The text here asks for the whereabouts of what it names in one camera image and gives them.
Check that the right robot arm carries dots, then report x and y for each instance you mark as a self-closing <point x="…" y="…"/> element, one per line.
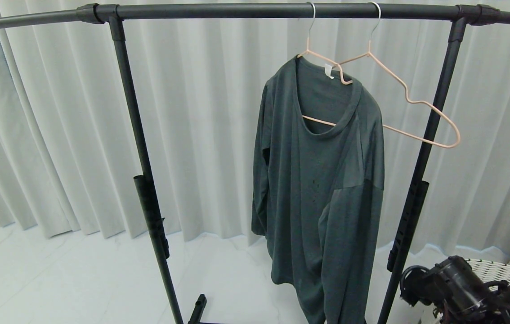
<point x="457" y="283"/>

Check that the black clothes rack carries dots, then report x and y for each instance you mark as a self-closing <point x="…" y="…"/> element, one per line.
<point x="237" y="11"/>

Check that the pink clothes hanger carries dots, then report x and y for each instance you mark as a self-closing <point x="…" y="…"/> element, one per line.
<point x="405" y="92"/>
<point x="322" y="57"/>

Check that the dark grey shirt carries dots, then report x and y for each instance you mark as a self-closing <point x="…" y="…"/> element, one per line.
<point x="318" y="193"/>

